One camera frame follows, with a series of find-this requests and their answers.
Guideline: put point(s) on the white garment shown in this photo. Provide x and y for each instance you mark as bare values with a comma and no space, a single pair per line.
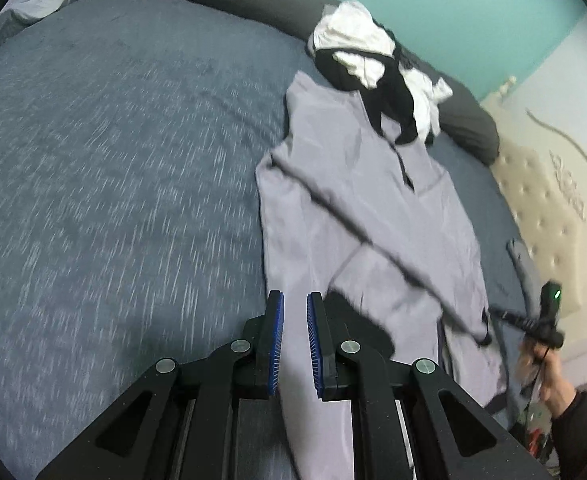
353,30

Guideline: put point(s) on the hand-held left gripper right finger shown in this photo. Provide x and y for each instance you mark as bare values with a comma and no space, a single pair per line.
314,345

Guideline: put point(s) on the light grey jacket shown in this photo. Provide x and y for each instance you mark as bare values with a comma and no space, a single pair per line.
373,220

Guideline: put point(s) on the person's right forearm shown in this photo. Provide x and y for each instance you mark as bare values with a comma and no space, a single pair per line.
586,435

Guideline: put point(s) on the bed with blue sheet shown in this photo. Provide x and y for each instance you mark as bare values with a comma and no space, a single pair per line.
123,185

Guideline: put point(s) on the person's right hand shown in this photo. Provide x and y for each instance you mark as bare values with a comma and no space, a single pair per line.
553,380

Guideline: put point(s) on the cream tufted headboard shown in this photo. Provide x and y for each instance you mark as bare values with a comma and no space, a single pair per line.
558,210

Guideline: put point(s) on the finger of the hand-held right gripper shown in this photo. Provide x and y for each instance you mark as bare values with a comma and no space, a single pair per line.
506,316

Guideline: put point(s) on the dark grey long pillow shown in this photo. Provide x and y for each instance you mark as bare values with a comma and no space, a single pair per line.
253,0

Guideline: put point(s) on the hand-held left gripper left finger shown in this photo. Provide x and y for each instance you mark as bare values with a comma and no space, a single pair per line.
276,340

